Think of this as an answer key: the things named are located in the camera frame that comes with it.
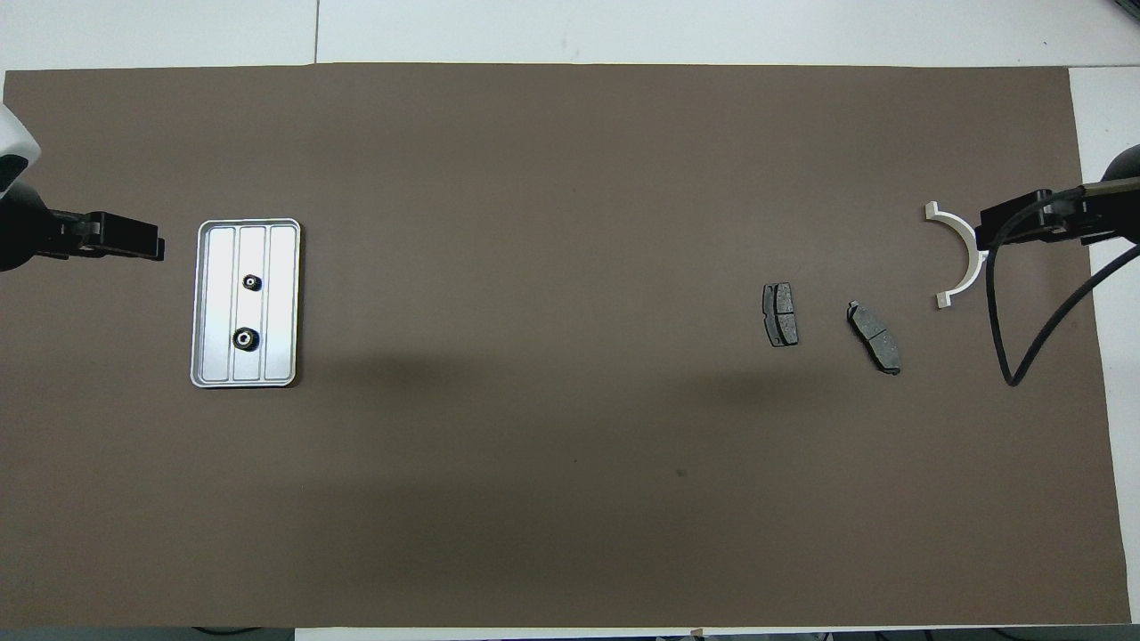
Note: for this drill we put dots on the silver metal tray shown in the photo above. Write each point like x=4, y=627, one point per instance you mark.
x=276, y=303

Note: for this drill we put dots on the brown table mat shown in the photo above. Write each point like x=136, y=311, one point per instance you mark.
x=579, y=356

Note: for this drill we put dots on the grey rectangular brake pad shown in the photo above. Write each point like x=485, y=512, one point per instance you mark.
x=781, y=316

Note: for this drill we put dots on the large black bearing gear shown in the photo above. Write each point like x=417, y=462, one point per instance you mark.
x=245, y=339

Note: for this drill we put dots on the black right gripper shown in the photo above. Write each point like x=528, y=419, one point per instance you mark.
x=1124, y=196

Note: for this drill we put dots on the small black bearing gear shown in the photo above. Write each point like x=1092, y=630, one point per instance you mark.
x=252, y=282

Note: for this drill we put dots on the grey brake pad with tab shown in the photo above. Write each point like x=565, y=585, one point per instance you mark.
x=875, y=338

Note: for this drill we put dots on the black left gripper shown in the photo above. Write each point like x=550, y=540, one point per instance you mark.
x=22, y=231

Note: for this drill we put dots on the white curved plastic bracket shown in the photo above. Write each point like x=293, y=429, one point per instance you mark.
x=957, y=230

